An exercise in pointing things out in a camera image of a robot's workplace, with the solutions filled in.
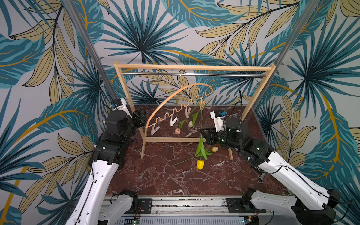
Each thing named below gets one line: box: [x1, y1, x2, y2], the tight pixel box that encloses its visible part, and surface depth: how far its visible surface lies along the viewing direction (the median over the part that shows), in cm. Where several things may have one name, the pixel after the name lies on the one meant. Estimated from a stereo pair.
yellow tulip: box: [195, 101, 208, 171], surface depth 67 cm
